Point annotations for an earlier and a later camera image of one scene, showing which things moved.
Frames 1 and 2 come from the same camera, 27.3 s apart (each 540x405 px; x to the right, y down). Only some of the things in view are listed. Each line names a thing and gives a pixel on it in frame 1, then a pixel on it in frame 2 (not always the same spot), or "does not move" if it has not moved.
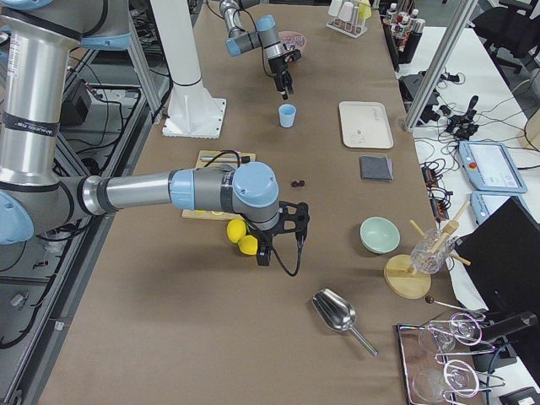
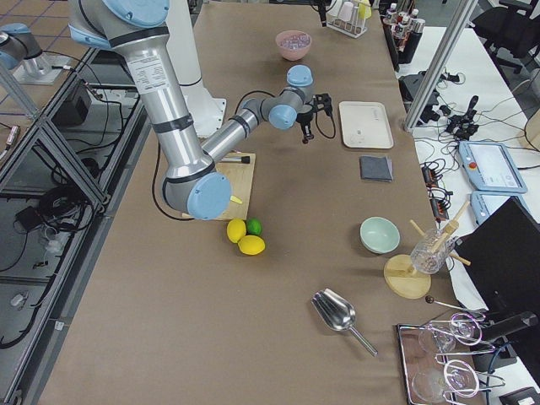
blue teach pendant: [491, 167] does not move
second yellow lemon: [248, 245] does not move
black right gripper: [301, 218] -> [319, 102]
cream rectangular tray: [365, 125] does not move
